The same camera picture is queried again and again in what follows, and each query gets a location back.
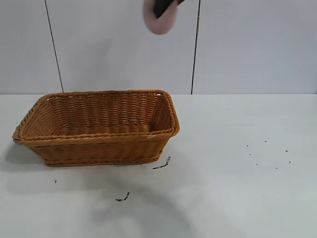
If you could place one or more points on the brown woven wicker basket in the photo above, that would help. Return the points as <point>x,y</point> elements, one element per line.
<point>99,148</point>

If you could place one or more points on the pink peach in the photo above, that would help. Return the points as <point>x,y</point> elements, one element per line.
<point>161,26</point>

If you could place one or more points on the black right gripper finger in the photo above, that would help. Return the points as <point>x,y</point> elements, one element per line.
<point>164,6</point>

